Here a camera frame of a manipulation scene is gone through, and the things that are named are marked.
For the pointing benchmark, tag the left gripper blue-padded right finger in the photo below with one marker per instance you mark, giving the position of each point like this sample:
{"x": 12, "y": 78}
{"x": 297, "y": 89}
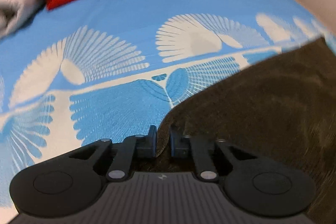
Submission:
{"x": 195, "y": 152}

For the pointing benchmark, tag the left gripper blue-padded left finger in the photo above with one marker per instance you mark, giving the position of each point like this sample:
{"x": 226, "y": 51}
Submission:
{"x": 126, "y": 153}

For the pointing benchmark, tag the brown corduroy pants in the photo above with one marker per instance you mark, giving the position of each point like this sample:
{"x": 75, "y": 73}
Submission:
{"x": 282, "y": 108}

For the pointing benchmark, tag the blue white patterned bed sheet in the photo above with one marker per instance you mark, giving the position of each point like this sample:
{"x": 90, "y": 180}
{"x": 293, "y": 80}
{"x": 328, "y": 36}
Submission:
{"x": 97, "y": 69}

